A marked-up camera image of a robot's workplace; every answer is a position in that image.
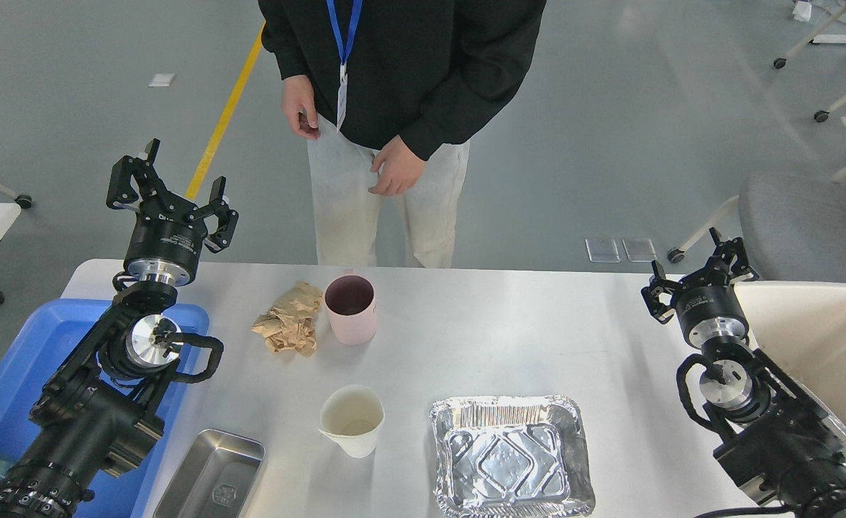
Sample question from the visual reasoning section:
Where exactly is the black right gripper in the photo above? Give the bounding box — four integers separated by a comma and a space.
641, 227, 760, 350

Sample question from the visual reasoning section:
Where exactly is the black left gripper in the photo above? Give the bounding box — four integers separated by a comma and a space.
106, 139, 239, 286

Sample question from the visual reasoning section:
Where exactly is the pink ribbed mug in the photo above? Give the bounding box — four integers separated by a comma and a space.
322, 270, 379, 345

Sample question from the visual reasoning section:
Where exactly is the stainless steel rectangular container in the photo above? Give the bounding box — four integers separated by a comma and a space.
153, 429, 265, 517

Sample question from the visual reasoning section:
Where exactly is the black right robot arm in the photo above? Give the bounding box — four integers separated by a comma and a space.
640, 227, 846, 517

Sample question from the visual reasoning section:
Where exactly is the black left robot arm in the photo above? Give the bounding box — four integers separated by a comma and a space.
0, 138, 239, 517

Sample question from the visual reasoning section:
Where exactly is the person right hand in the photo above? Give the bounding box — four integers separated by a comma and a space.
281, 75, 320, 140

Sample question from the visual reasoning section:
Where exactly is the person left hand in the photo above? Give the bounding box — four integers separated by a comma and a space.
368, 135, 427, 196

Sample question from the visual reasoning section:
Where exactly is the grey office chair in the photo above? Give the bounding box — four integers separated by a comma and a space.
667, 173, 846, 284

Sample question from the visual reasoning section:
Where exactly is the beige plastic bin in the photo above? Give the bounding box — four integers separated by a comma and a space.
734, 281, 846, 425

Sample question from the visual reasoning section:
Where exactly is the crumpled brown paper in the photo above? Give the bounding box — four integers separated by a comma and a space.
250, 280, 322, 357

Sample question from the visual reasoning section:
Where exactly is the blue plastic tray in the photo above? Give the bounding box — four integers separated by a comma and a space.
0, 299, 187, 517

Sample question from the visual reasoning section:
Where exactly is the aluminium foil tray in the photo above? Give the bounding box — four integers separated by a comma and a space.
429, 394, 596, 517

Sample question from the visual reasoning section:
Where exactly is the white paper cup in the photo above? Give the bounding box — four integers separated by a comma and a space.
318, 384, 386, 458

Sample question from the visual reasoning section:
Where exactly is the blue lanyard with badge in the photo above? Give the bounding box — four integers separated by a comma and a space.
325, 0, 363, 132

